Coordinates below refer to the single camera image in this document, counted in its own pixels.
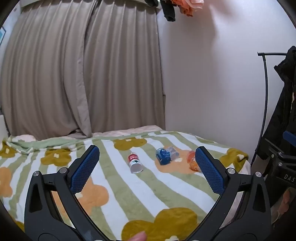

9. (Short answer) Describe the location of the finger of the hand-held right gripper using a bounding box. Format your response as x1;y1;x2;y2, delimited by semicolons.
264;138;296;166
283;130;296;141

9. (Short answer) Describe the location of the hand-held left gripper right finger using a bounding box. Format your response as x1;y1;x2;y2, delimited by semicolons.
185;146;271;241

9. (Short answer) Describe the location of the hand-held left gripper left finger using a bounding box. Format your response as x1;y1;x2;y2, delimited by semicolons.
24;145;109;241

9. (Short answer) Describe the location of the clear plastic cup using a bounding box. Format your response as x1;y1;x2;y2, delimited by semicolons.
167;146;179;161

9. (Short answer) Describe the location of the person's left hand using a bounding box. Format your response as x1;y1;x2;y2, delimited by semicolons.
129;231;147;241

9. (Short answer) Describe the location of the black hanging jacket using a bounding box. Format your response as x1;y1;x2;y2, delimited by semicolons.
257;46;296;160

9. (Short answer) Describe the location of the black clothes rack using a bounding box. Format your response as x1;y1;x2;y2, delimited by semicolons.
251;52;288;165

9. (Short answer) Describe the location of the clear bottle with red label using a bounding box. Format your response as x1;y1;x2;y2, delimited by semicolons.
128;152;143;174

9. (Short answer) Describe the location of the floral striped blanket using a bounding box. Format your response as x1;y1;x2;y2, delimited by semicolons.
0;130;249;241

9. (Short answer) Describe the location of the beige curtain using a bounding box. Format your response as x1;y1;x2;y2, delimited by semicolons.
0;0;166;141

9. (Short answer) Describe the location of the orange hanging cloth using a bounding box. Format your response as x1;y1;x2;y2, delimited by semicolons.
171;0;205;17

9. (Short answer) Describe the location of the black hanging cloth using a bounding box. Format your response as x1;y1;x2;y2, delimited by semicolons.
160;0;176;22

